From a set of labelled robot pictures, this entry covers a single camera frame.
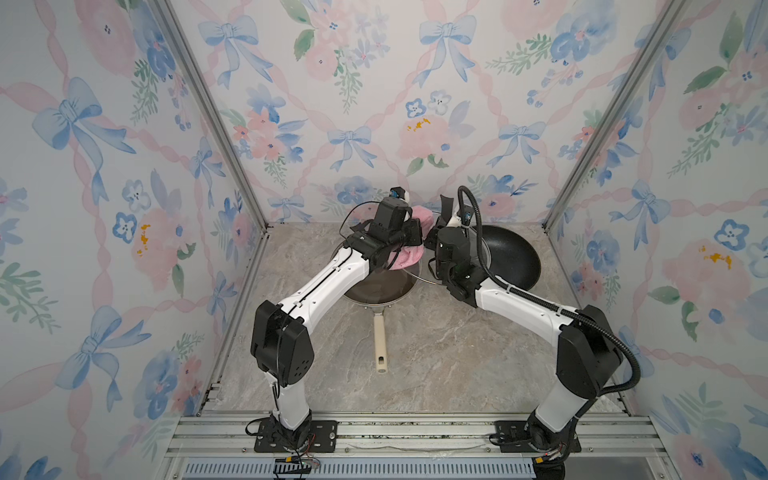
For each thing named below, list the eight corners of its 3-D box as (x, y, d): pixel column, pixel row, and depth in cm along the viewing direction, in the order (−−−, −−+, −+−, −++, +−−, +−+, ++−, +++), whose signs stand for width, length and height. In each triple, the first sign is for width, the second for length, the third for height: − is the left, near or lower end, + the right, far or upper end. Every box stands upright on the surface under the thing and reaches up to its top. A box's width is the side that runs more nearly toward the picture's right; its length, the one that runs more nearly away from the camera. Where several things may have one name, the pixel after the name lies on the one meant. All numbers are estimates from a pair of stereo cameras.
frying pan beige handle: (377, 385, 84) (375, 370, 74) (373, 330, 94) (372, 310, 84) (388, 384, 84) (388, 369, 74) (383, 329, 95) (383, 309, 85)
